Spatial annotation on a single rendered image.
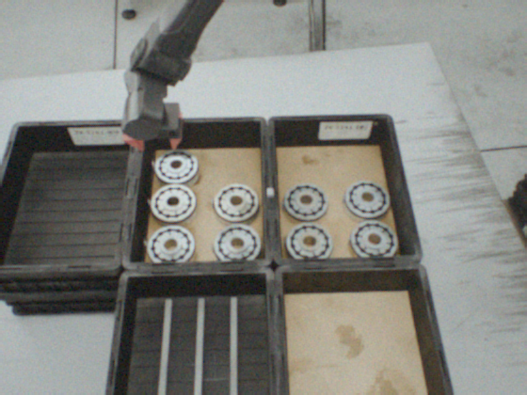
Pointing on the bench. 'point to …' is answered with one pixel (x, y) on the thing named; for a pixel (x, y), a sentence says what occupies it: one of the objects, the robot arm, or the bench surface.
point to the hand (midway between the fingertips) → (158, 146)
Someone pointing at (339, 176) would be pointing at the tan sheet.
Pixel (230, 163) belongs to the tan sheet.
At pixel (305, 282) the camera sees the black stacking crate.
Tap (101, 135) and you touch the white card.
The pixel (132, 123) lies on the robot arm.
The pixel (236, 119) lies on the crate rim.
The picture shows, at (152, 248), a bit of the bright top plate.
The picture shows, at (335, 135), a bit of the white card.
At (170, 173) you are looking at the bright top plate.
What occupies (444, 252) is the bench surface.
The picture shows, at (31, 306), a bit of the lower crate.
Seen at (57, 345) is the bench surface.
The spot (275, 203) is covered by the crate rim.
